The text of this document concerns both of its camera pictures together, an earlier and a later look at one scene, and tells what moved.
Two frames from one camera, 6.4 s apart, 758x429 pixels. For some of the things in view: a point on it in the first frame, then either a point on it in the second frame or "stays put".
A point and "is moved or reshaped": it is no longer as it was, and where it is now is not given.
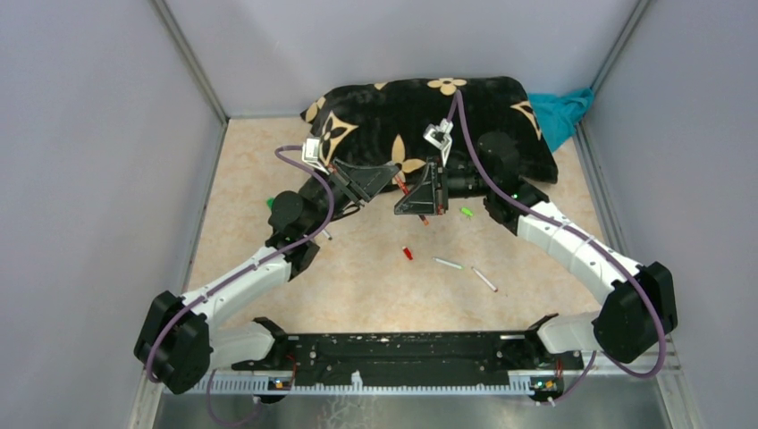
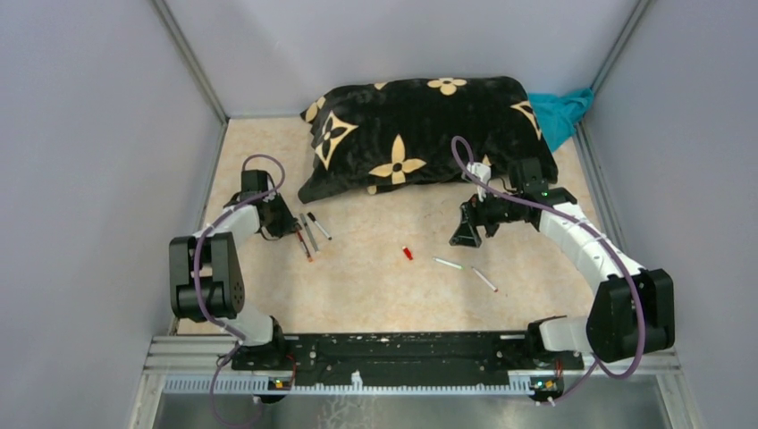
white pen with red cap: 408,252 stays put
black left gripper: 347,185 → 282,219
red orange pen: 422,218 is moved or reshaped
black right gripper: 423,198 → 474,212
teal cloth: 559,115 stays put
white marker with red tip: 484,280 stays put
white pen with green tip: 449,264 stays put
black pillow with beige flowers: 400,121 stays put
